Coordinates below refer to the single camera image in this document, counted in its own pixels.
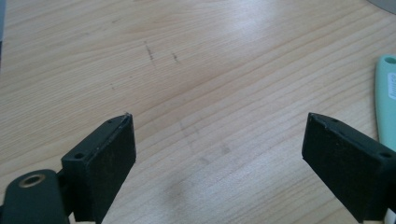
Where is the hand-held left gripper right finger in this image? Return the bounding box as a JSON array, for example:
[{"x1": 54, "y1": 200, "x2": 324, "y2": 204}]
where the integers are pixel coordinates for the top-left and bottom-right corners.
[{"x1": 301, "y1": 112, "x2": 396, "y2": 224}]

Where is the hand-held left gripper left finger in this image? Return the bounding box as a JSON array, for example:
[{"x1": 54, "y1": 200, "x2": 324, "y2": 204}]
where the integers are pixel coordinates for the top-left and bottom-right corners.
[{"x1": 61, "y1": 113, "x2": 137, "y2": 224}]

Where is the grey round object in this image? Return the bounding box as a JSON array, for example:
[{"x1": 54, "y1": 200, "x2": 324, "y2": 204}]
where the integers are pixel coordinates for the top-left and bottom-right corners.
[{"x1": 366, "y1": 0, "x2": 396, "y2": 15}]

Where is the mint green handle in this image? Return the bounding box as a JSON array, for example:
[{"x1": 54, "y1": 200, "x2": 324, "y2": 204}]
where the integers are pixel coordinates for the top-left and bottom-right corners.
[{"x1": 374, "y1": 54, "x2": 396, "y2": 152}]

